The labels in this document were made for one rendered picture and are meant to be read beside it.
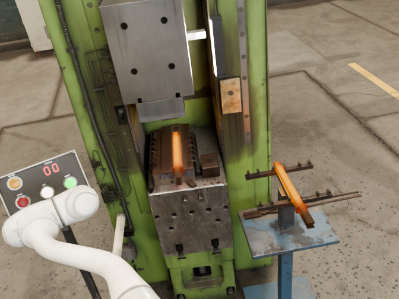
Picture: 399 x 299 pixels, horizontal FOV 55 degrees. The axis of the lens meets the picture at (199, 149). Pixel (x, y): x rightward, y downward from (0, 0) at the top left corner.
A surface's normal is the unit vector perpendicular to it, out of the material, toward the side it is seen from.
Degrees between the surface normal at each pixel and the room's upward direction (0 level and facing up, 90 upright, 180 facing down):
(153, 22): 90
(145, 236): 90
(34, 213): 4
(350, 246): 0
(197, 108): 90
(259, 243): 0
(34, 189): 60
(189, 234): 90
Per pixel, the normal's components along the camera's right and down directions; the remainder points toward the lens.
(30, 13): 0.15, 0.54
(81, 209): 0.31, 0.04
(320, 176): -0.11, -0.82
